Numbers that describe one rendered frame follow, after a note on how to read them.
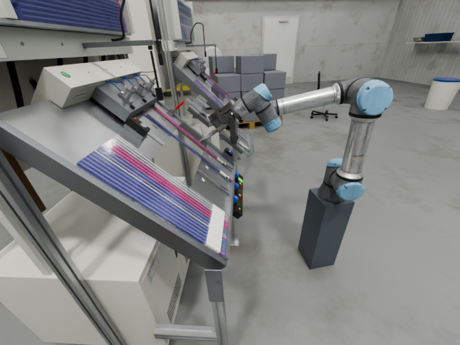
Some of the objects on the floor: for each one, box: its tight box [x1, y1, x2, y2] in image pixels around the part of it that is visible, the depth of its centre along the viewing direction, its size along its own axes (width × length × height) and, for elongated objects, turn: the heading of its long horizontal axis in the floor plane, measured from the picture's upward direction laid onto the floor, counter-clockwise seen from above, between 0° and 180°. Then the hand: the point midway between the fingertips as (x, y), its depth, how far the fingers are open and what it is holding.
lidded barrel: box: [424, 77, 460, 110], centre depth 453 cm, size 49×48×59 cm
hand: (204, 139), depth 98 cm, fingers open, 14 cm apart
